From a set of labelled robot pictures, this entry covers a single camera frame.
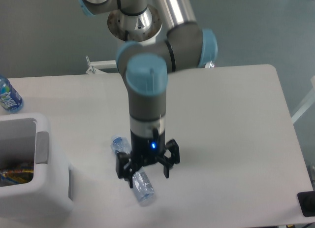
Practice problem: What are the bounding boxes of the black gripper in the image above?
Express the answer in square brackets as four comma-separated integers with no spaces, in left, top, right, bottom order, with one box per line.
[116,131,180,188]

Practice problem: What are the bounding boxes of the clear plastic bottle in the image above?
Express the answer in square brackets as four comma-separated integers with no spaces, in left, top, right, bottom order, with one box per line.
[111,135,155,206]

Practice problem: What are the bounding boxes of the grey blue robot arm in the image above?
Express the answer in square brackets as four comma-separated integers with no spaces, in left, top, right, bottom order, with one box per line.
[78,0,218,182]

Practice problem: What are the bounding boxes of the white trash can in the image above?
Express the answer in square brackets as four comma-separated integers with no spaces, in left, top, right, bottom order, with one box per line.
[0,113,73,220]

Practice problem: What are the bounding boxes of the colourful snack wrappers in bin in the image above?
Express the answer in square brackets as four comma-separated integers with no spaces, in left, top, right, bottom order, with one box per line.
[0,162,34,187]

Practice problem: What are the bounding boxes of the blue labelled drink bottle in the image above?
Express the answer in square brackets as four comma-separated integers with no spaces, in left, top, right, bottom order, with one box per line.
[0,75,24,112]

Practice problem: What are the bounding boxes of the black device at table edge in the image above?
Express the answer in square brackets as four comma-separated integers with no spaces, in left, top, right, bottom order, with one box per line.
[297,191,315,217]

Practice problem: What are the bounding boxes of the white pedestal foot bracket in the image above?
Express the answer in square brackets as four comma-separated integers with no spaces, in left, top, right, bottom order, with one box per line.
[86,56,117,74]

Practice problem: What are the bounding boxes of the white table leg frame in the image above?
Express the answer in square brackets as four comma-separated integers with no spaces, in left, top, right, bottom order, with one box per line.
[291,76,315,124]

